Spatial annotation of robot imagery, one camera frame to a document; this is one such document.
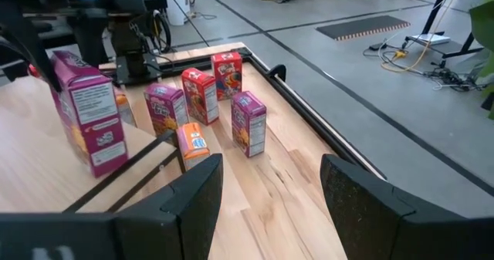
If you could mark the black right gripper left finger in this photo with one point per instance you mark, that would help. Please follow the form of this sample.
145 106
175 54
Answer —
173 229

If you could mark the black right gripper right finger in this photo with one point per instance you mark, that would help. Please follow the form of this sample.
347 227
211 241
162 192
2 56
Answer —
378 221

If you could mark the orange Mini Wheats cereal box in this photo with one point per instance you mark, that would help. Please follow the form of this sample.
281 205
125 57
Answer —
193 144
125 111

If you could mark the purple Raisin Bran cereal box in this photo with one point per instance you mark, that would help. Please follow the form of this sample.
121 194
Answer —
164 109
96 109
247 125

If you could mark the red Froot Loops cereal box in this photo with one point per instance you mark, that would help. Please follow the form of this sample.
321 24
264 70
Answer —
227 78
198 96

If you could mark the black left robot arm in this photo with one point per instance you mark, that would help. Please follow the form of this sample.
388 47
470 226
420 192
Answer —
127 40

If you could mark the black power adapter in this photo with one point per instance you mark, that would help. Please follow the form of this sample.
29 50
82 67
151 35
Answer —
377 46

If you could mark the black clamp hook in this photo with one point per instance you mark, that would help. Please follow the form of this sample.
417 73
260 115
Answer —
281 67

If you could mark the flat white box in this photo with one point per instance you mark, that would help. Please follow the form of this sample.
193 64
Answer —
432 39

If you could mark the black grille floor mat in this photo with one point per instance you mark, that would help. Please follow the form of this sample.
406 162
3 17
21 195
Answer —
359 26

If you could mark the black floor stand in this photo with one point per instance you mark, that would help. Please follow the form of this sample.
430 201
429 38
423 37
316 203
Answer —
435 9

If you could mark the green leafy plant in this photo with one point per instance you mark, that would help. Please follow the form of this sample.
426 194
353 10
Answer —
484 28

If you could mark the white bin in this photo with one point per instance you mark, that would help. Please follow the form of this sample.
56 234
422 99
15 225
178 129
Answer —
177 5

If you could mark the black aluminium table frame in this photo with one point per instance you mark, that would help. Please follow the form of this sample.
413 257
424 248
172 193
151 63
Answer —
296 105

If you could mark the wooden shelf with black frame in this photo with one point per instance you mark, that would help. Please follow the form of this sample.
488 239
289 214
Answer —
31 156

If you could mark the black diagonal frame strut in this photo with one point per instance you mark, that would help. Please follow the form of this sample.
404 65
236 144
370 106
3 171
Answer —
36 55

